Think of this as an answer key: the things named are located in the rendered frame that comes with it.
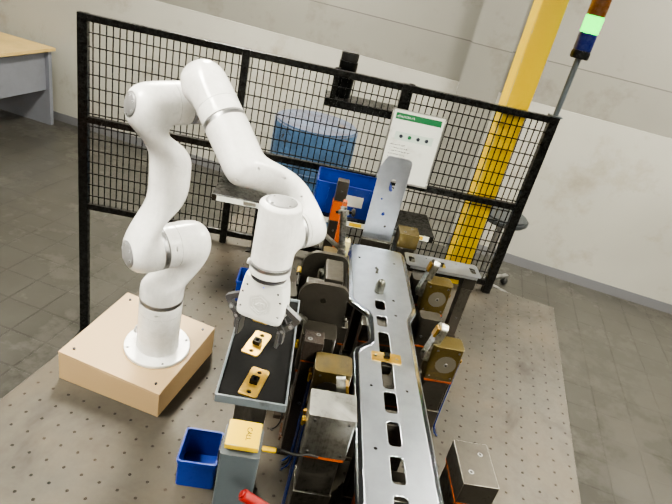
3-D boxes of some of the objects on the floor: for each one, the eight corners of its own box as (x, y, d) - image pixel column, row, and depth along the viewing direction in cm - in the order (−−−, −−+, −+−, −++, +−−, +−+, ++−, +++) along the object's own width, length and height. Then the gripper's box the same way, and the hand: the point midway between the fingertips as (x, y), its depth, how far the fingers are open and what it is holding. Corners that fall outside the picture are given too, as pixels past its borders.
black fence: (452, 410, 287) (573, 123, 216) (68, 345, 270) (61, 10, 198) (448, 392, 300) (560, 115, 228) (80, 328, 282) (77, 7, 211)
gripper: (315, 275, 112) (300, 341, 120) (239, 249, 115) (229, 315, 123) (303, 292, 106) (288, 361, 114) (222, 264, 109) (213, 333, 117)
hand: (258, 334), depth 118 cm, fingers open, 8 cm apart
